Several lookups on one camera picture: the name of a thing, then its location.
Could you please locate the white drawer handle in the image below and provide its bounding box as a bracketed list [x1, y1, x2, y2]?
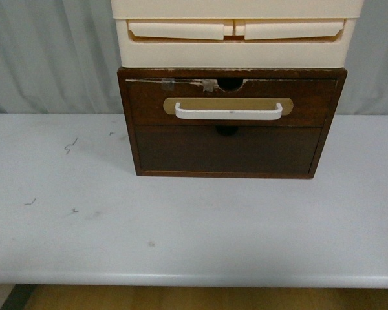
[175, 102, 283, 121]

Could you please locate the lower dark wooden drawer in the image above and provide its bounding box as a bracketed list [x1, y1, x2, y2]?
[135, 125, 321, 174]

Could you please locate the brown wooden drawer cabinet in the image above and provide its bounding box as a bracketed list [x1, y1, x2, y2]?
[117, 67, 347, 179]

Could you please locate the cream plastic storage box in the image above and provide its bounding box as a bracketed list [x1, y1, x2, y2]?
[111, 1, 363, 68]

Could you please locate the grey curtain backdrop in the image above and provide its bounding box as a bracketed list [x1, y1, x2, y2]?
[0, 1, 388, 115]

